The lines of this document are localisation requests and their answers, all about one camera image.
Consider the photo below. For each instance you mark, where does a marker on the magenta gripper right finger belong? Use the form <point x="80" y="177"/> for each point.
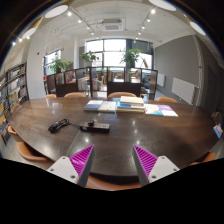
<point x="151" y="168"/>

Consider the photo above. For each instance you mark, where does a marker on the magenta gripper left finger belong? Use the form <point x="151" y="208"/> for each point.
<point x="76" y="168"/>

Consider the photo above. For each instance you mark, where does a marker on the black charger plug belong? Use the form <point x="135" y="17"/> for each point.
<point x="91" y="123"/>

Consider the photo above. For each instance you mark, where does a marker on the black power strip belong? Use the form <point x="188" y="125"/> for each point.
<point x="98" y="127"/>

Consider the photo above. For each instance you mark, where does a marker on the orange chair near left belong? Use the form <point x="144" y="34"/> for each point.
<point x="26" y="151"/>

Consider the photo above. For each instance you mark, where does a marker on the colourful magazine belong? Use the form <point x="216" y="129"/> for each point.
<point x="152" y="109"/>

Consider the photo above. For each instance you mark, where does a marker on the purple white magazine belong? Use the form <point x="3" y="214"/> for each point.
<point x="167" y="111"/>

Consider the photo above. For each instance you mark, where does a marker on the orange chair near right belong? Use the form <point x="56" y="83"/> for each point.
<point x="210" y="156"/>

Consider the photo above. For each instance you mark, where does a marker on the blue book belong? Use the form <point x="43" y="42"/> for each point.
<point x="93" y="105"/>

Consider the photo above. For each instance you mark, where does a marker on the stack of books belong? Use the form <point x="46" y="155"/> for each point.
<point x="127" y="103"/>

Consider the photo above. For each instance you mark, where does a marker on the white book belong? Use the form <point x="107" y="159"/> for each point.
<point x="107" y="107"/>

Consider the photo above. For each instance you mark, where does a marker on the orange chair far right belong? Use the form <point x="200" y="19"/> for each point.
<point x="166" y="99"/>

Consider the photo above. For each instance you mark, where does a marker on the orange chair far centre-left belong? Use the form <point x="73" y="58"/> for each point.
<point x="75" y="95"/>

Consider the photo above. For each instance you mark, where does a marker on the orange chair far left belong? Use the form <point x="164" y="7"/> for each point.
<point x="50" y="96"/>

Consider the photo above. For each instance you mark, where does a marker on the orange chair far centre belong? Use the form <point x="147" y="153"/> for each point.
<point x="120" y="94"/>

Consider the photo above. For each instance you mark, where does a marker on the dark shelf partition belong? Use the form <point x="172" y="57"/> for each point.
<point x="106" y="79"/>

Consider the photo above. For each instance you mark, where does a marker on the potted plant left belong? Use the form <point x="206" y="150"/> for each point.
<point x="58" y="65"/>

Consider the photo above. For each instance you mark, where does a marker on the potted plant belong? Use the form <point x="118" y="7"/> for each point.
<point x="58" y="65"/>
<point x="130" y="57"/>
<point x="88" y="58"/>

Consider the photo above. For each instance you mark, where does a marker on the bookshelf with books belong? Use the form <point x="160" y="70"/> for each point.
<point x="13" y="93"/>

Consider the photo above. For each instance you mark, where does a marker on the potted plant middle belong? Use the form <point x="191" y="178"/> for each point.
<point x="88" y="58"/>

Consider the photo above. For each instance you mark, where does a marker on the potted plant right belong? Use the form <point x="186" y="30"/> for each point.
<point x="130" y="57"/>

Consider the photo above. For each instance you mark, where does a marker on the ceiling air conditioner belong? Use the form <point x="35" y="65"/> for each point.
<point x="114" y="24"/>

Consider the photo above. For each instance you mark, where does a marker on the white wall radiator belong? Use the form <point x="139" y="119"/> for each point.
<point x="184" y="90"/>

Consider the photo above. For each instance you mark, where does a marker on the small white wall panel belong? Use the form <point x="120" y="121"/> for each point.
<point x="161" y="80"/>

